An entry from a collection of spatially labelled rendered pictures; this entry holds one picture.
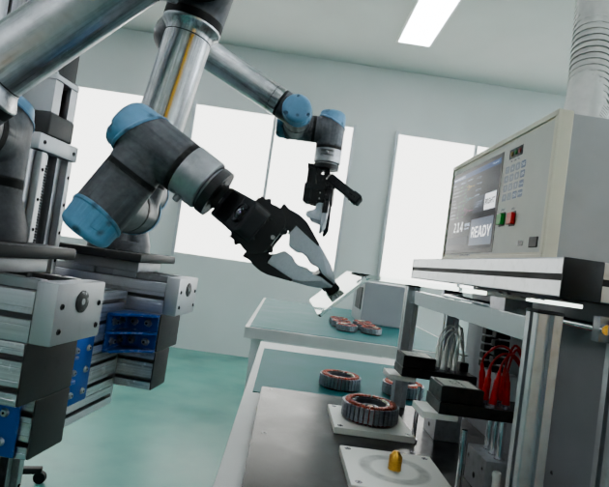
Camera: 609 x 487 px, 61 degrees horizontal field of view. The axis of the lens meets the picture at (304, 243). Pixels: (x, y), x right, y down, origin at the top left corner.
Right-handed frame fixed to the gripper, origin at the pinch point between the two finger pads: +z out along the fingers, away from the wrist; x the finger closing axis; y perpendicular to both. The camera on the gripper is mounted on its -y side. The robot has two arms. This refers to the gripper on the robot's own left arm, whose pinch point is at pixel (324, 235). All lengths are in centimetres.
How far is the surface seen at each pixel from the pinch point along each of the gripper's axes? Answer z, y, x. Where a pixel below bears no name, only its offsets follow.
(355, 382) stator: 37.5, -13.8, 7.4
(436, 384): 24, -25, 65
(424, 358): 24, -26, 43
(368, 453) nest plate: 37, -16, 60
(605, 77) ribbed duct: -80, -96, -64
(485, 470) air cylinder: 34, -33, 67
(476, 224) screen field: -3, -31, 48
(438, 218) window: -59, -89, -421
